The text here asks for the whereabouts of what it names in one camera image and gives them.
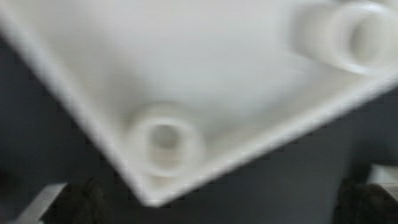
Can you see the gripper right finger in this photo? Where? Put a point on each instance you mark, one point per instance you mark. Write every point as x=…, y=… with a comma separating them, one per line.
x=368, y=199

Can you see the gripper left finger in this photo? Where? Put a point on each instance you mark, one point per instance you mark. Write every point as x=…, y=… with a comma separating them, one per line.
x=68, y=204

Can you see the white square table top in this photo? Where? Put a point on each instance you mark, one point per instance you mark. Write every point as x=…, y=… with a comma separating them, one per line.
x=201, y=79

